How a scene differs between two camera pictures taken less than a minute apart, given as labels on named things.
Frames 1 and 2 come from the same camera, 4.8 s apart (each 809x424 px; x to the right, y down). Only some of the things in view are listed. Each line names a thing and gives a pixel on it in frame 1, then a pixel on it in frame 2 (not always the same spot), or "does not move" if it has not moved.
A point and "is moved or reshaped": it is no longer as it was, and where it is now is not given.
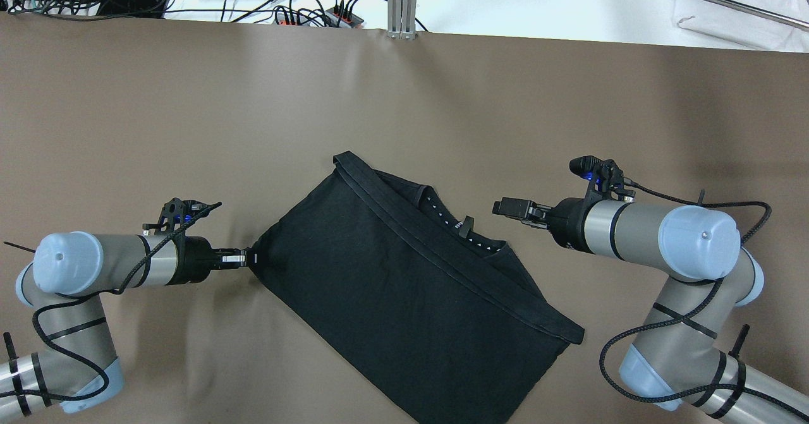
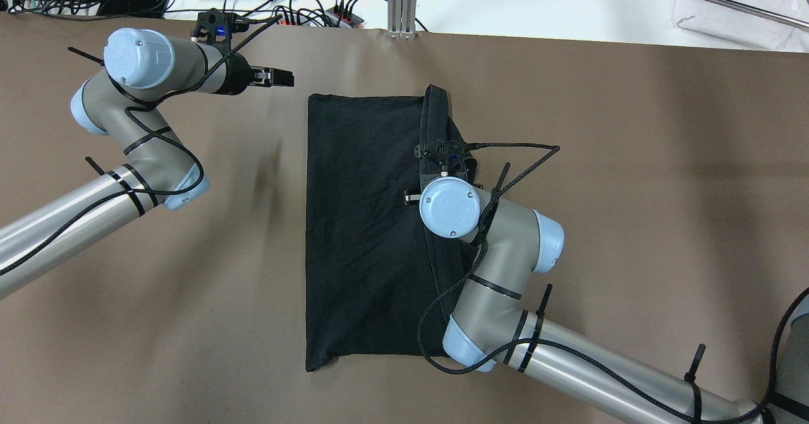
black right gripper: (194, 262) → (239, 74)
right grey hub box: (334, 17) does not move
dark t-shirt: (448, 319) is moved or reshaped
